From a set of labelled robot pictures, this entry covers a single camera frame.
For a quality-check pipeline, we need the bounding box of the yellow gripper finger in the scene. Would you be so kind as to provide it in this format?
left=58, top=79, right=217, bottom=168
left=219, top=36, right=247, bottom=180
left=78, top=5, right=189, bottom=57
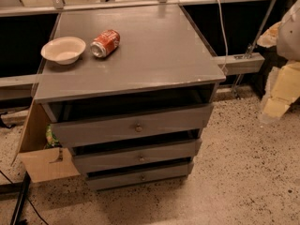
left=259, top=61, right=300, bottom=123

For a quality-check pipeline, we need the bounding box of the grey bottom drawer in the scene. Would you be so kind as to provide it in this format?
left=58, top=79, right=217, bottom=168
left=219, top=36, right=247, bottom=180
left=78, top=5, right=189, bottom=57
left=86, top=161, right=194, bottom=190

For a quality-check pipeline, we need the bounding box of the grey drawer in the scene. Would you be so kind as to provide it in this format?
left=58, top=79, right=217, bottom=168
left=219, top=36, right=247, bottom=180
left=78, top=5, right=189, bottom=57
left=51, top=104, right=213, bottom=147
left=73, top=139, right=202, bottom=173
left=86, top=161, right=194, bottom=190

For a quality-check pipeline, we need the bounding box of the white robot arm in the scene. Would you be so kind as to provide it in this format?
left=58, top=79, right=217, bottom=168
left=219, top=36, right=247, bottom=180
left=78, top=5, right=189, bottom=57
left=257, top=0, right=300, bottom=124

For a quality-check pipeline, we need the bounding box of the grey drawer cabinet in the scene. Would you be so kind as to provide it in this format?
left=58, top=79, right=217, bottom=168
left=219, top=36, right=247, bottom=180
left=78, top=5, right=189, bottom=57
left=35, top=6, right=225, bottom=180

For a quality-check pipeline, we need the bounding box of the grey middle drawer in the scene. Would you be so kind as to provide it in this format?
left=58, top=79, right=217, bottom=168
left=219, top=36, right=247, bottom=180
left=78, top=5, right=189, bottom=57
left=73, top=139, right=202, bottom=173

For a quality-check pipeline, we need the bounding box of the grey top drawer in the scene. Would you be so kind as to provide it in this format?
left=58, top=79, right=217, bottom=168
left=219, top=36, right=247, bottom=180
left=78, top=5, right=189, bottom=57
left=51, top=104, right=213, bottom=147

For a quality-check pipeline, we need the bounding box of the metal diagonal rod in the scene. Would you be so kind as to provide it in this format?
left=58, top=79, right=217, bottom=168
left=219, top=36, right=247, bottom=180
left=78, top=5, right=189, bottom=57
left=232, top=0, right=277, bottom=99

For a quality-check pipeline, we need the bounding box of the red soda can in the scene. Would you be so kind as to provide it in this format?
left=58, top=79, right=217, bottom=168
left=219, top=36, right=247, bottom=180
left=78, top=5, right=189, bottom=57
left=90, top=29, right=120, bottom=58

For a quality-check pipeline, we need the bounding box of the white bowl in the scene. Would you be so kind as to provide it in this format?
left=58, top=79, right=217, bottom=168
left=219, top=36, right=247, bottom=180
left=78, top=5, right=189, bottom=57
left=40, top=37, right=86, bottom=65

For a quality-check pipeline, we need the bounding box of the green snack bag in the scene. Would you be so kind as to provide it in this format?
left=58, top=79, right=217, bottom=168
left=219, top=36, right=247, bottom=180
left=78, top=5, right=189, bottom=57
left=45, top=125, right=61, bottom=149

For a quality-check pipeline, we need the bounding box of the cardboard box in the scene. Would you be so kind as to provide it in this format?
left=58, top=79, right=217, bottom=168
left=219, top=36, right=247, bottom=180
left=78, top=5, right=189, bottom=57
left=15, top=102, right=79, bottom=183

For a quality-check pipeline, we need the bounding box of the black floor bar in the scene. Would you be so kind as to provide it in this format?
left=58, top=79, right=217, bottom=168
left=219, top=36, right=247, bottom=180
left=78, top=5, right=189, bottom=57
left=10, top=172, right=31, bottom=225

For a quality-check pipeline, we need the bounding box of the wooden rail frame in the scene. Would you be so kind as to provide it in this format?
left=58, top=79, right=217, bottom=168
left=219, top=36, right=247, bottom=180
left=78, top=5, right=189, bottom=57
left=0, top=0, right=279, bottom=101

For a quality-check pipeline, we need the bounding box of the white cable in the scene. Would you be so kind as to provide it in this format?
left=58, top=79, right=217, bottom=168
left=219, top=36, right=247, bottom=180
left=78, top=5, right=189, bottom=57
left=203, top=0, right=230, bottom=72

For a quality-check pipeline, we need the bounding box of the black floor cable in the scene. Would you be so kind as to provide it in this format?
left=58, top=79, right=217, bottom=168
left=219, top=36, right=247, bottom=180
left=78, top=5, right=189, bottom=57
left=0, top=170, right=50, bottom=225

